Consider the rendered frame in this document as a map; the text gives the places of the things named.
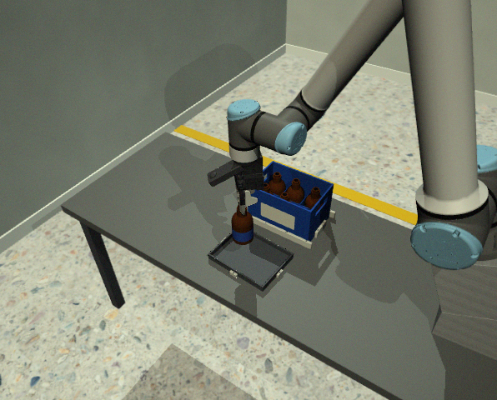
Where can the cream flat bar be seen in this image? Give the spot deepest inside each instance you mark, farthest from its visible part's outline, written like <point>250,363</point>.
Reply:
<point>288,235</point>

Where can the brown glass bottle with blue label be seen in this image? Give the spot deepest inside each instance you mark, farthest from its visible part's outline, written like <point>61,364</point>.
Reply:
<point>242,227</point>

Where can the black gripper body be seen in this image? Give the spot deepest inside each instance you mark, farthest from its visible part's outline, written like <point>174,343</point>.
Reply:
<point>252,177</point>

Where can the dark blue crate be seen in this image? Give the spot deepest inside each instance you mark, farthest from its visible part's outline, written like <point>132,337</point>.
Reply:
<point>291,216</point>

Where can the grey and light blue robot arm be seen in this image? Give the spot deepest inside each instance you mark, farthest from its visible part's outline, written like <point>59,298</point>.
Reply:
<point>455,169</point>

